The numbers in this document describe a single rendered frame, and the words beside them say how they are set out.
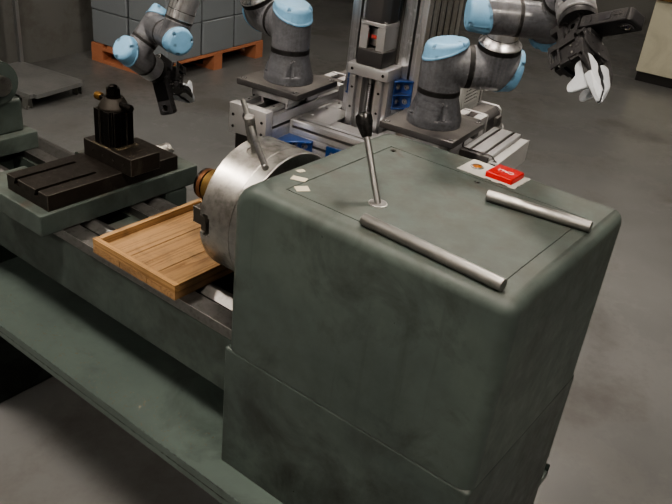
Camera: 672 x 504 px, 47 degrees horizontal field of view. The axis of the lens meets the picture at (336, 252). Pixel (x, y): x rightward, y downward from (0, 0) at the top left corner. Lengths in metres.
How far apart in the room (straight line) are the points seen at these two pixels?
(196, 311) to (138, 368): 0.41
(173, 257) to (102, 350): 0.40
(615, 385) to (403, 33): 1.73
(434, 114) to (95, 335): 1.12
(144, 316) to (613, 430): 1.85
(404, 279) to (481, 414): 0.25
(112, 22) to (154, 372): 4.58
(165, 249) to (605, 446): 1.78
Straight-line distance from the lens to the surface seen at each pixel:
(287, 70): 2.32
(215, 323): 1.74
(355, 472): 1.56
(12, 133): 2.60
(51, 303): 2.41
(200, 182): 1.82
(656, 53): 7.99
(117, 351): 2.19
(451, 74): 2.08
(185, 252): 1.95
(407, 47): 2.32
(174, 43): 2.14
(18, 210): 2.14
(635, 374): 3.44
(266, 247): 1.45
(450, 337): 1.26
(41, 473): 2.65
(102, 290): 2.06
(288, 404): 1.59
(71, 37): 6.76
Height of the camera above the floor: 1.86
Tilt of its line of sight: 29 degrees down
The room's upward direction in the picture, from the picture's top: 7 degrees clockwise
